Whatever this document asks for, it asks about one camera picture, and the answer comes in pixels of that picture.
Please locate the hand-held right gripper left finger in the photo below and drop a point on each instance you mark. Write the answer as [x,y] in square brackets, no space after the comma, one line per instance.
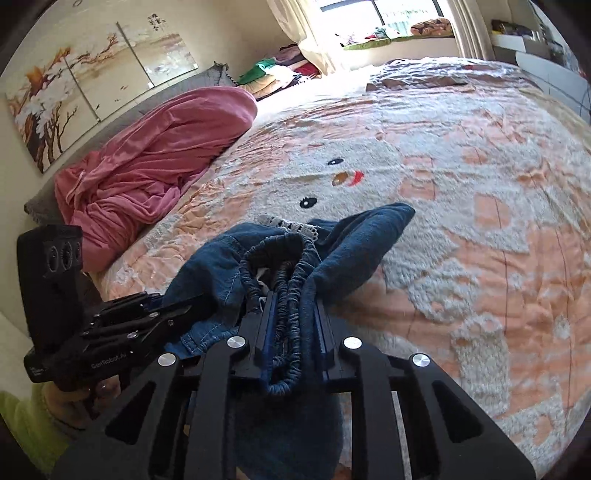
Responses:
[217,397]

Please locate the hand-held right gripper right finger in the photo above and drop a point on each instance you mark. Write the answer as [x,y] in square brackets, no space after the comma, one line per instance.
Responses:
[369,406]

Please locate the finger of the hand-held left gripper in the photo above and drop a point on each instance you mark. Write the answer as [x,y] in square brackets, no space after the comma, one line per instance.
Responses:
[157,325]
[127,307]

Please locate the blue pants with white lace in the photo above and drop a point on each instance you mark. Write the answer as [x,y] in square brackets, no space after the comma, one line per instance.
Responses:
[360,240]

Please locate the person's green sleeved left forearm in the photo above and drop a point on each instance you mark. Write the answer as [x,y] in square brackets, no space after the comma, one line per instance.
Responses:
[27,424]

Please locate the person's left hand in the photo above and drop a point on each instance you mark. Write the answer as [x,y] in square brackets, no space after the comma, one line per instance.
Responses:
[78,404]

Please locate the pink quilt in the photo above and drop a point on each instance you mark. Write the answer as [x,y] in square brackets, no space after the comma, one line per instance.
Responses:
[152,152]

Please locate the peach and white printed blanket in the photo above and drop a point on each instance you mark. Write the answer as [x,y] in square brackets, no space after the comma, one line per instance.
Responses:
[461,207]

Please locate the grey fringed cushion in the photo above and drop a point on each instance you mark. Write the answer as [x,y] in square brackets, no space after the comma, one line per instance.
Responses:
[217,76]

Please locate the tree painting panel with calligraphy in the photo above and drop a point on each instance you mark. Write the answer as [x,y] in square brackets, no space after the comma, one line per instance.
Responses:
[159,46]

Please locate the pile of colourful clothes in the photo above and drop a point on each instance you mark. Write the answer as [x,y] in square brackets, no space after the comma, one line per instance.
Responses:
[277,74]

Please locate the cream curtain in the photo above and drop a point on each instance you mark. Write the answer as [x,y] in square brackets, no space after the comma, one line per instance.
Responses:
[314,41]

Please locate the brown patterned quilt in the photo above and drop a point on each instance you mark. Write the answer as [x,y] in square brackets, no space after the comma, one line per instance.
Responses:
[438,74]

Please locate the green windowsill mat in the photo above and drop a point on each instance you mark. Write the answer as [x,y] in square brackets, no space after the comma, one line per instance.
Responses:
[392,41]

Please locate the white dresser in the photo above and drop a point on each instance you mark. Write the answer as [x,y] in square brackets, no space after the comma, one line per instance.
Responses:
[545,69]

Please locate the white pleated curtain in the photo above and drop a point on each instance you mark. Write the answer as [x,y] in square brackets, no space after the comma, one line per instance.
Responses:
[471,27]

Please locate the tree painting wall panel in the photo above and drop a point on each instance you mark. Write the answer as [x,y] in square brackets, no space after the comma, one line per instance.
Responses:
[108,69]
[51,115]

